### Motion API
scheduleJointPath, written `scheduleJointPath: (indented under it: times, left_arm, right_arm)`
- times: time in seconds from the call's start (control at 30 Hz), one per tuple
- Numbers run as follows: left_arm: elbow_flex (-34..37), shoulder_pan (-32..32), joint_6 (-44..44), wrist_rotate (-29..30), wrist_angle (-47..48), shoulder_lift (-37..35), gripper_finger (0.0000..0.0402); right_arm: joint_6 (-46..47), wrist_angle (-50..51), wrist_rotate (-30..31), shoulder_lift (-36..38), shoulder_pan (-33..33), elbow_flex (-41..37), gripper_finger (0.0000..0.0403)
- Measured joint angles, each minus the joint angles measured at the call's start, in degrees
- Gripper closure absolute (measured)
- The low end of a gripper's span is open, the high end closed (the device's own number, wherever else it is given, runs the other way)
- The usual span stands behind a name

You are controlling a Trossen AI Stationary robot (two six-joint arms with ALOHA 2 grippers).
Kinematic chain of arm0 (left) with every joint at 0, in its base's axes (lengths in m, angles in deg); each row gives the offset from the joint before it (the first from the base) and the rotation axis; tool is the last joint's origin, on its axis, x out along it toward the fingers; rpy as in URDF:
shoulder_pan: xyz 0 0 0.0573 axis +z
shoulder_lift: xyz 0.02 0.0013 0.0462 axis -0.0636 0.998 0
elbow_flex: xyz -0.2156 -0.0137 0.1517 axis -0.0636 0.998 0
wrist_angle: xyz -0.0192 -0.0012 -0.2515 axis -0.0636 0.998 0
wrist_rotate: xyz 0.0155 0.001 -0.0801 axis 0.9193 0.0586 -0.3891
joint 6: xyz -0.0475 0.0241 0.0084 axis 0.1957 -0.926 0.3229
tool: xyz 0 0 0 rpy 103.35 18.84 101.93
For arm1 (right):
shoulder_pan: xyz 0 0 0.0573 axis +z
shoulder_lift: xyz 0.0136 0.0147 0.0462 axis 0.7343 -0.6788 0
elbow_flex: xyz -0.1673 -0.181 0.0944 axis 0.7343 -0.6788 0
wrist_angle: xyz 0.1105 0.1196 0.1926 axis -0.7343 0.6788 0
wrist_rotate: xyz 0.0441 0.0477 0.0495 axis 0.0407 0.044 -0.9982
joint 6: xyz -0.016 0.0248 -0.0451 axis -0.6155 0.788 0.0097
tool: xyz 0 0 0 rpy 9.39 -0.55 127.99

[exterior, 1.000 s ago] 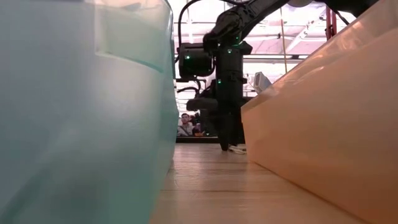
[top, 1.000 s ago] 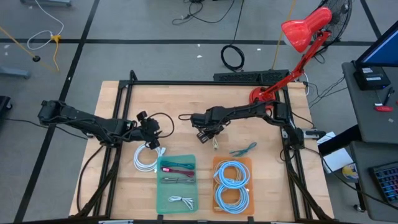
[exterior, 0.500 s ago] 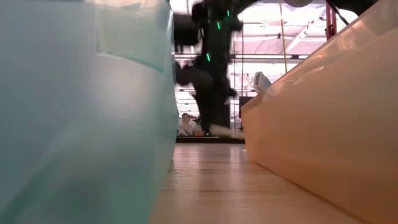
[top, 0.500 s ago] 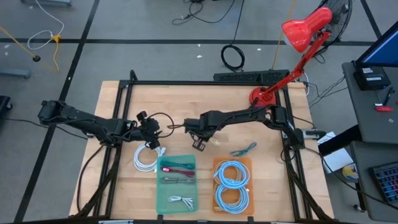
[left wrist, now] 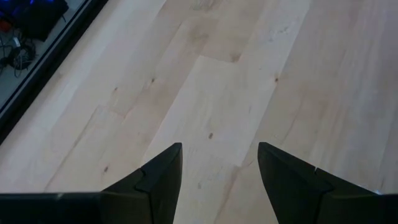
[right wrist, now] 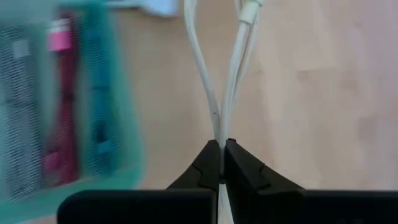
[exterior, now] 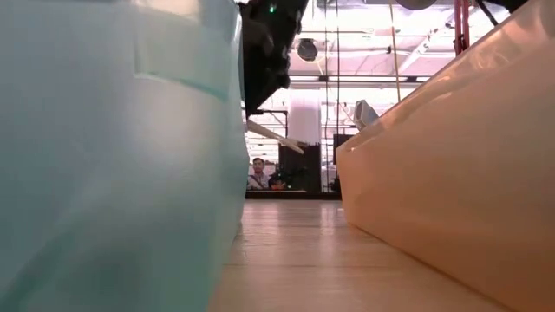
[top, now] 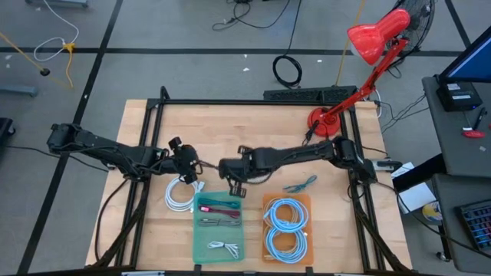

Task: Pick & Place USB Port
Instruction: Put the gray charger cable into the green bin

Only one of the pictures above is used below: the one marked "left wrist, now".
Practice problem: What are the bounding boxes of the black tangled floor cables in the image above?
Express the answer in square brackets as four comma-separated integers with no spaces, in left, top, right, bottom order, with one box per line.
[0,36,37,78]

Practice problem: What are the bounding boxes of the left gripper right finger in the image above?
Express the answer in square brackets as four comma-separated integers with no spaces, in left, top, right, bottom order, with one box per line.
[257,141,385,224]

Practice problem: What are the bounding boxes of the black perforated computer case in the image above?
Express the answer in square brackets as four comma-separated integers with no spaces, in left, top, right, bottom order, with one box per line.
[0,0,70,42]

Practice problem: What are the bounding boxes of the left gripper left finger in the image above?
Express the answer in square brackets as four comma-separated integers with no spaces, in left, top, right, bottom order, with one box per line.
[100,142,184,224]

